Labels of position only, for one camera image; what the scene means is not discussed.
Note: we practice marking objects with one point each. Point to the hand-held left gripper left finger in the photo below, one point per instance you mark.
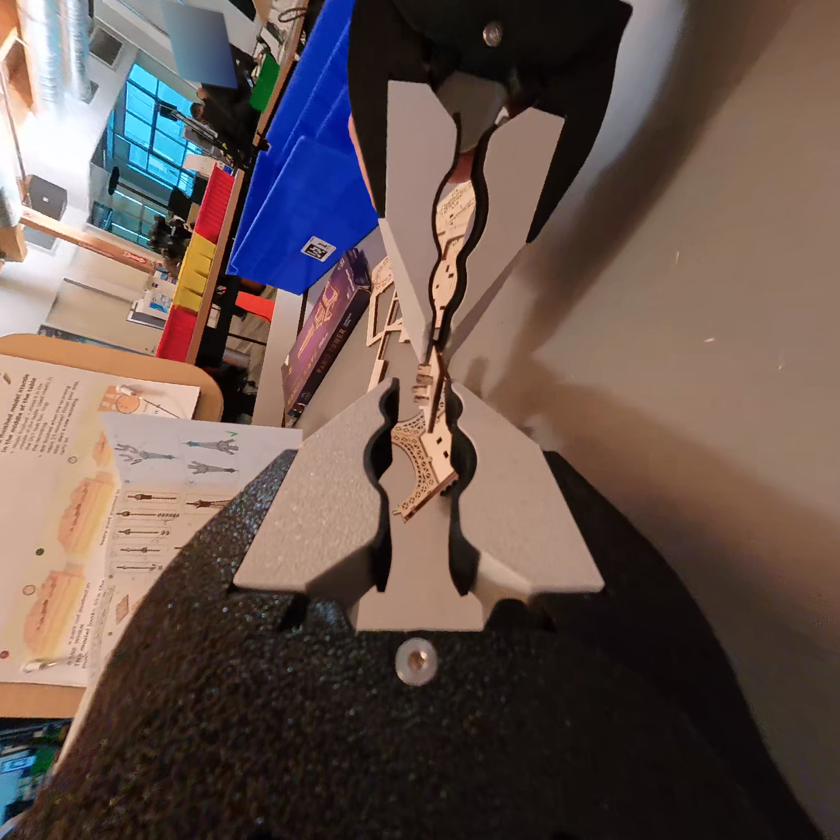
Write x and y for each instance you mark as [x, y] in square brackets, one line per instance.
[295, 525]

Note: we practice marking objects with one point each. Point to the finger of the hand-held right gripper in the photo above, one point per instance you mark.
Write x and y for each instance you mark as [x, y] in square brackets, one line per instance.
[407, 197]
[518, 197]

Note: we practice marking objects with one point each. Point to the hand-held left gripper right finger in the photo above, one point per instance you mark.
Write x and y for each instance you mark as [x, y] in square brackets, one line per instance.
[525, 525]

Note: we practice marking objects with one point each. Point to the engraved wooden tower piece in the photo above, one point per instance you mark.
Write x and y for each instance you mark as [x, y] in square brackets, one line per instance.
[454, 210]

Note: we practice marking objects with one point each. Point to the wooden lattice tower piece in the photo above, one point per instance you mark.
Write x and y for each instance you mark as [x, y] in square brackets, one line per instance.
[426, 459]

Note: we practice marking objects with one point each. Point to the grey desk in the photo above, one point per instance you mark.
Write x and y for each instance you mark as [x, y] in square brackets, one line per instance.
[689, 328]

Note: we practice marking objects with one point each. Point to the large blue plastic bin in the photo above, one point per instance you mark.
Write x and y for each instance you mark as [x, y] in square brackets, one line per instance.
[295, 216]

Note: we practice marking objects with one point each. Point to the folded white instruction leaflet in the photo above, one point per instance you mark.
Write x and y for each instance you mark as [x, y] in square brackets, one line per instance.
[151, 525]

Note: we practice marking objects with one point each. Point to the purple puzzle box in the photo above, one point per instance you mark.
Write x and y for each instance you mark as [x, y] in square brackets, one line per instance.
[325, 328]

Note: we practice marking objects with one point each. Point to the wooden shelf board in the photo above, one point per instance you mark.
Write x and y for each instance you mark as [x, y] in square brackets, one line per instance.
[244, 190]

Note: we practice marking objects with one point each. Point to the green plastic bin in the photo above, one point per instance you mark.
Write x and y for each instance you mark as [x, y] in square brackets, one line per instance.
[264, 85]

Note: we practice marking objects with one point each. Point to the orange plastic object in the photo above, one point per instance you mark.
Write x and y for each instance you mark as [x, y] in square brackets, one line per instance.
[256, 307]

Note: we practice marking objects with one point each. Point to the row of red yellow bins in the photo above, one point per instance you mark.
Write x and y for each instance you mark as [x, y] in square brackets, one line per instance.
[197, 275]

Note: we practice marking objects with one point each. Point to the large illustrated instruction sheet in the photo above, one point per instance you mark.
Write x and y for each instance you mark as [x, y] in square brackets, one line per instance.
[52, 492]

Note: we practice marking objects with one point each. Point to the grey flat panel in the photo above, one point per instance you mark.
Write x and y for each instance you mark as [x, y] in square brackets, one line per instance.
[197, 39]

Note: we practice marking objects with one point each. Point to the rounded wooden board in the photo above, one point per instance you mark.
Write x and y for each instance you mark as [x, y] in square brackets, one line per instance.
[98, 346]

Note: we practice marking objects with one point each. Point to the large glass window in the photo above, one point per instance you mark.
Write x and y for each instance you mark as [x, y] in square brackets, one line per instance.
[151, 124]

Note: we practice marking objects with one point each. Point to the colourful printed sheet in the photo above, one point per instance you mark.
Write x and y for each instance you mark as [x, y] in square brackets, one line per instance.
[26, 761]

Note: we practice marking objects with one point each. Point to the black speaker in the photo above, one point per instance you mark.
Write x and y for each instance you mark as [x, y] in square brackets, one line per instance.
[46, 197]

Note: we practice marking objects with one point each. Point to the wooden puzzle sheet frame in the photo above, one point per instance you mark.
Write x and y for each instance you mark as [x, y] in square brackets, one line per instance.
[380, 308]

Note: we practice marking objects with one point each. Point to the silver ventilation duct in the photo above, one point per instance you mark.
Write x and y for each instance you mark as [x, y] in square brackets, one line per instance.
[49, 39]

